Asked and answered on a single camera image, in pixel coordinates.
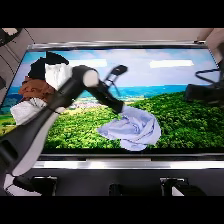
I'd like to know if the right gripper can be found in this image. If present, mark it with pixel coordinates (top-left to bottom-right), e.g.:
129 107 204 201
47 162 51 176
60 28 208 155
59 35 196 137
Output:
183 83 224 107

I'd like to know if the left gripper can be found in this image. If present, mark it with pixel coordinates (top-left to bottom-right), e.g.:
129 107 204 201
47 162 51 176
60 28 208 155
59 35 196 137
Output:
93 81 126 114

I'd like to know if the light blue shirt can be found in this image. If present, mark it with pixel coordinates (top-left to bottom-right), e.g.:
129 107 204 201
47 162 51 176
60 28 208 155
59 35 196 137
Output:
96 105 163 152

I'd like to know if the white garment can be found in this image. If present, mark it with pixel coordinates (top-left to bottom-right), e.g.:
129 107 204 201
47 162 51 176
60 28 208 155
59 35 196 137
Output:
9 97 48 126
44 62 74 91

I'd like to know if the black garment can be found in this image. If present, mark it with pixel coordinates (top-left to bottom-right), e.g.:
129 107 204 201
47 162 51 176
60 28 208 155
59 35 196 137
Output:
27 51 70 81

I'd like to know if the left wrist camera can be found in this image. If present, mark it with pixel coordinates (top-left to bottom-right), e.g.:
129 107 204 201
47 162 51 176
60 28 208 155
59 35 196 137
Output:
102 64 129 88

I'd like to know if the silver frame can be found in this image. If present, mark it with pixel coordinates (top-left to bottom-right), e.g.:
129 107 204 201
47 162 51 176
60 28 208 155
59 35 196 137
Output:
0 39 224 197

